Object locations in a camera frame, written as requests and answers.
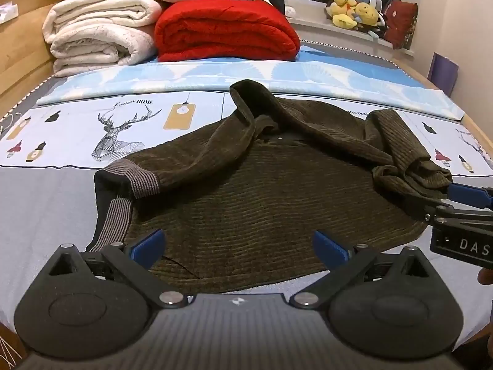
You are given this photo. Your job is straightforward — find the black white plush toy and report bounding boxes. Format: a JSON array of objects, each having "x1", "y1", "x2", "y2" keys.
[{"x1": 360, "y1": 15, "x2": 388, "y2": 40}]

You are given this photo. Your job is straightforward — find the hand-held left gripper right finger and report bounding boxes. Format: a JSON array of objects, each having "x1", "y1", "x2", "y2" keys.
[{"x1": 289, "y1": 229, "x2": 430, "y2": 310}]

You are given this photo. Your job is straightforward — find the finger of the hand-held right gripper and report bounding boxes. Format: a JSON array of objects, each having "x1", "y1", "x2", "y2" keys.
[
  {"x1": 401, "y1": 193, "x2": 493, "y2": 227},
  {"x1": 447, "y1": 182, "x2": 493, "y2": 211}
]

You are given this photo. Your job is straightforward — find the white folded blanket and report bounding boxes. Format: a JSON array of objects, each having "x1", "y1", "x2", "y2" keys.
[{"x1": 42, "y1": 0, "x2": 162, "y2": 78}]

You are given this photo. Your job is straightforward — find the white cable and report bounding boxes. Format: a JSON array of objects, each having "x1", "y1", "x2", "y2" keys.
[{"x1": 0, "y1": 111, "x2": 24, "y2": 132}]

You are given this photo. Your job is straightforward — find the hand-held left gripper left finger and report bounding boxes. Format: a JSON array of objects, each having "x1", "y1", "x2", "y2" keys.
[{"x1": 48, "y1": 228, "x2": 189, "y2": 310}]

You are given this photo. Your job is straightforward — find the red floral cushion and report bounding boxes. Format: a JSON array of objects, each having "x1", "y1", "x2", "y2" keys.
[{"x1": 383, "y1": 0, "x2": 418, "y2": 50}]

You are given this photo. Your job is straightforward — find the red folded blanket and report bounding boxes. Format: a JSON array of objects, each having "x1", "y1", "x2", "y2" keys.
[{"x1": 154, "y1": 0, "x2": 301, "y2": 62}]

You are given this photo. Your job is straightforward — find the purple box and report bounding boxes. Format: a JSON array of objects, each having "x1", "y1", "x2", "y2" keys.
[{"x1": 427, "y1": 52, "x2": 459, "y2": 97}]

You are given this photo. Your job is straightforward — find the light blue patterned blanket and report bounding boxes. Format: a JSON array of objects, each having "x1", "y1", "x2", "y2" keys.
[{"x1": 36, "y1": 44, "x2": 467, "y2": 121}]

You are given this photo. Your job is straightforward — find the yellow plush toy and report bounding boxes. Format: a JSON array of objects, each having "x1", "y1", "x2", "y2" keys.
[
  {"x1": 330, "y1": 0, "x2": 359, "y2": 28},
  {"x1": 352, "y1": 3, "x2": 381, "y2": 27}
]

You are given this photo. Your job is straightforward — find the white window sill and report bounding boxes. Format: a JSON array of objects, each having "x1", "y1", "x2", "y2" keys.
[{"x1": 285, "y1": 2, "x2": 414, "y2": 52}]

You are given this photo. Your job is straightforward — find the small white box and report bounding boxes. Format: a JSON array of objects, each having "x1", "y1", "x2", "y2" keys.
[{"x1": 0, "y1": 3, "x2": 18, "y2": 24}]

